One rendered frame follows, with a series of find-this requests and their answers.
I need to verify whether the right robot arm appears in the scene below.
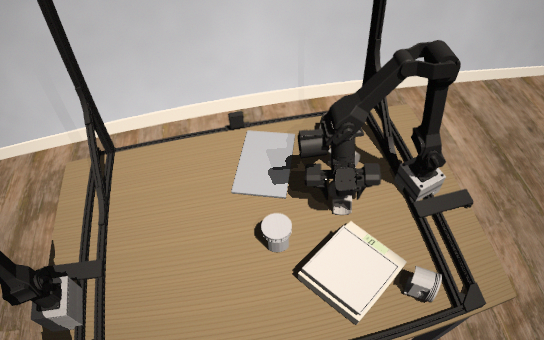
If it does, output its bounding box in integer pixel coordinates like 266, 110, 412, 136
0, 251, 61, 312

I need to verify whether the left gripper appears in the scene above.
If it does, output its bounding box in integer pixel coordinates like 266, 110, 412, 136
304, 153, 381, 200

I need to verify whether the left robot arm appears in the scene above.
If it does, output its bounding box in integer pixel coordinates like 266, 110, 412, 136
298, 40, 461, 197

